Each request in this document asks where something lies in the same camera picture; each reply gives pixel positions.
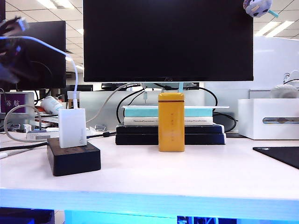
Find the frosted grey desk divider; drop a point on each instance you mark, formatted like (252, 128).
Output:
(93, 102)

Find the black power strip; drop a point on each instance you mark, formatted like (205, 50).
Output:
(74, 163)

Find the purple plush toy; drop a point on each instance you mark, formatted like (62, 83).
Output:
(257, 8)

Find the white plastic bottle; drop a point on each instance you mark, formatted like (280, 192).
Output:
(51, 105)

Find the white book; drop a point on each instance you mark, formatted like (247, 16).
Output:
(140, 121)

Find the stack of magazines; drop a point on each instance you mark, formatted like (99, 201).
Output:
(49, 120)

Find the long white barcode box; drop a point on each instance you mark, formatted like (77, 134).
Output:
(42, 137)

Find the purple name sign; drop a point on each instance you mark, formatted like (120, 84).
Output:
(14, 102)

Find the black background monitor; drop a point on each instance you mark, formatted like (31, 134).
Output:
(2, 9)
(49, 70)

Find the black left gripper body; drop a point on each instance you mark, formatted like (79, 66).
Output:
(9, 51)

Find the ceiling light strip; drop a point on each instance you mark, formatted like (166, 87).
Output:
(268, 28)
(281, 28)

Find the black mouse pad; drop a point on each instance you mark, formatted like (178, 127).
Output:
(285, 155)

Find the brown wooden cabinet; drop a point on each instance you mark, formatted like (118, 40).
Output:
(70, 102)

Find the yellow tin box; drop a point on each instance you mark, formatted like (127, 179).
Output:
(171, 121)

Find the white box device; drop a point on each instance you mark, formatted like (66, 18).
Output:
(257, 116)

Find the large black AOC monitor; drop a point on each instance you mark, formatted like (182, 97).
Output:
(168, 39)

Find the white charger block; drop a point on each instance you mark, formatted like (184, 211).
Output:
(72, 128)

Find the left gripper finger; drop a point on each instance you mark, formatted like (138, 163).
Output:
(21, 23)
(9, 74)

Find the small teal hanging tag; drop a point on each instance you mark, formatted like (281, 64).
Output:
(145, 96)

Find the small white adapter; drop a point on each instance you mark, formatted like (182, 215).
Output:
(27, 128)

